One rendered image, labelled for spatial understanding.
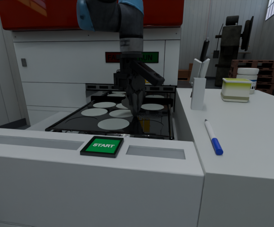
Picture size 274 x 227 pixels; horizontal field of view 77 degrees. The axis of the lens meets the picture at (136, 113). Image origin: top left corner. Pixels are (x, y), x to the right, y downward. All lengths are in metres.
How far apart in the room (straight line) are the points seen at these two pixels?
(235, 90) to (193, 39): 9.46
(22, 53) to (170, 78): 0.75
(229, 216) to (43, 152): 0.28
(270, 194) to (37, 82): 1.01
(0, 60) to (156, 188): 3.13
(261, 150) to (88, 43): 0.78
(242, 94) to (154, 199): 0.46
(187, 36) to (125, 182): 9.94
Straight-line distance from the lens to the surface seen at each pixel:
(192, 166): 0.26
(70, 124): 0.58
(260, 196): 0.28
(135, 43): 0.56
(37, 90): 1.07
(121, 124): 0.55
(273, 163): 0.30
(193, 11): 10.25
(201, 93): 0.49
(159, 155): 0.28
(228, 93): 0.62
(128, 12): 0.56
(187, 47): 10.06
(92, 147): 0.29
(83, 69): 0.91
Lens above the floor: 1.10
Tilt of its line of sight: 18 degrees down
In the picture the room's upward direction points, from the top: straight up
